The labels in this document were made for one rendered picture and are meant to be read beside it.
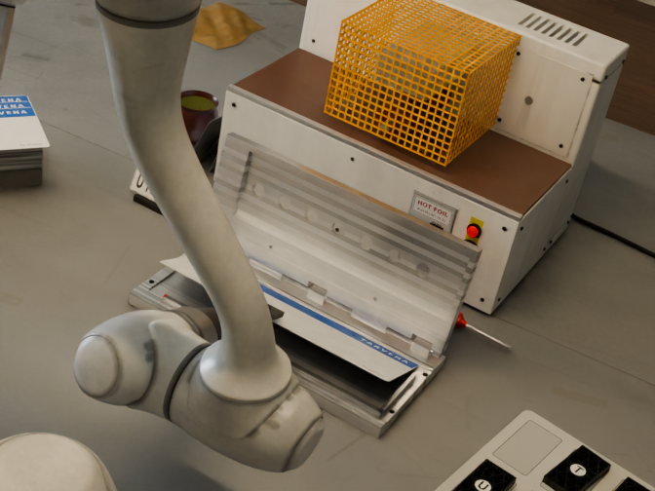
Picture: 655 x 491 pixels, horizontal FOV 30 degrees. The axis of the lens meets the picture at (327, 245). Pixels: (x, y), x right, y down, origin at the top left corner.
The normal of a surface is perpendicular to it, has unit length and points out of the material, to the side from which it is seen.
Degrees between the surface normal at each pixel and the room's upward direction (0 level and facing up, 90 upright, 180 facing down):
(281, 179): 79
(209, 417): 87
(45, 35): 0
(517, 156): 0
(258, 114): 90
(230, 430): 85
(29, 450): 8
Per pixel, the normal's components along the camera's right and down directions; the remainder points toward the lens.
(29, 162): 0.39, 0.58
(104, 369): -0.32, 0.07
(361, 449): 0.17, -0.81
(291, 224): -0.47, 0.25
